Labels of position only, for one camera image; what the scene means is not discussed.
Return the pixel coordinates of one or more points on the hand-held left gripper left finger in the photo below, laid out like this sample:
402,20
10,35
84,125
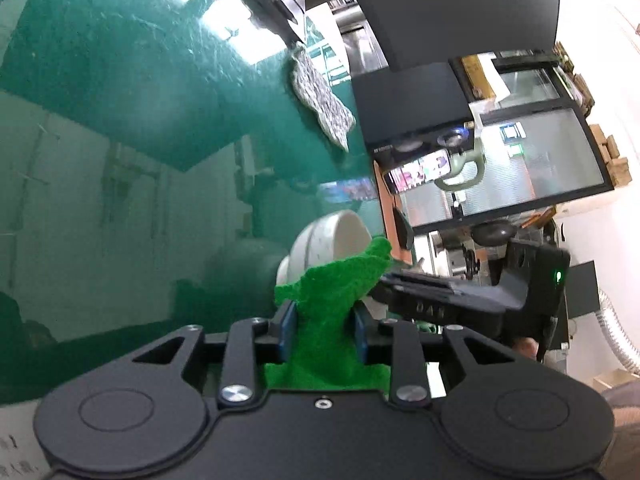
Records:
287,332

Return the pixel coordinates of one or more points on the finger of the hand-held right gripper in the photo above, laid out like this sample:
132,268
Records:
420,282

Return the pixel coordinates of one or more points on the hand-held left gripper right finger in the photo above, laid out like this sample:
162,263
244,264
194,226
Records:
361,335

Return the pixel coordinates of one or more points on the bright green cleaning cloth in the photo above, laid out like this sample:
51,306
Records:
330,300

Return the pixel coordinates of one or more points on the white ceramic bowl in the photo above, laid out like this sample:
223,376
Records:
325,240

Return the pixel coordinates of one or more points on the person's right forearm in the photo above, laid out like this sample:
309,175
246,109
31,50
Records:
622,430

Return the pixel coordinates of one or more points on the person's right hand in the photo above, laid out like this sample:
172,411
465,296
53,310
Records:
526,349

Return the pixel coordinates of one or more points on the black computer mouse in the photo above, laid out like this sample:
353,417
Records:
404,227

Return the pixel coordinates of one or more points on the dark oval object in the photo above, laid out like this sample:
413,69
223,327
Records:
495,232

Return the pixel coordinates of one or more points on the brown mouse pad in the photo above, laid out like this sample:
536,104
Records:
387,210

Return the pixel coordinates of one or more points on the smartphone with lit screen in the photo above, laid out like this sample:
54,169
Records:
415,172

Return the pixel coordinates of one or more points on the stack of cardboard boxes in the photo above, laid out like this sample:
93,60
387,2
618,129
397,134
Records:
610,155

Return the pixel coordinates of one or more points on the grey patterned cloth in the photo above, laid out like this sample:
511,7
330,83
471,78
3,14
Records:
320,100

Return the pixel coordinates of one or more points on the beige cardboard box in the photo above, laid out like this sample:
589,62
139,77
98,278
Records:
477,77

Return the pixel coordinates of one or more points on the black computer monitor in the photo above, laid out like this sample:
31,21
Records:
450,10

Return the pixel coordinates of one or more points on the white paper sheet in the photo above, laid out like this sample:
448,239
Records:
15,450

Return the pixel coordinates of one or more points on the silver flexible duct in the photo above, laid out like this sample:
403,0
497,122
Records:
622,332

